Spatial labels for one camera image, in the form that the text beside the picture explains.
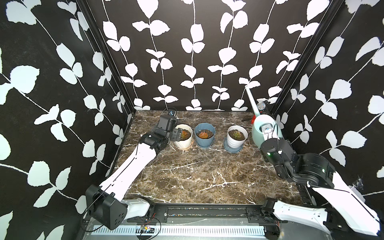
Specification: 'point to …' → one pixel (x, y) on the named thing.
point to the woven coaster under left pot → (184, 149)
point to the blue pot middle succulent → (204, 134)
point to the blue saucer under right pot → (232, 150)
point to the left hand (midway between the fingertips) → (170, 126)
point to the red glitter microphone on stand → (261, 106)
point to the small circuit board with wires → (145, 229)
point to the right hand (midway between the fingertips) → (267, 137)
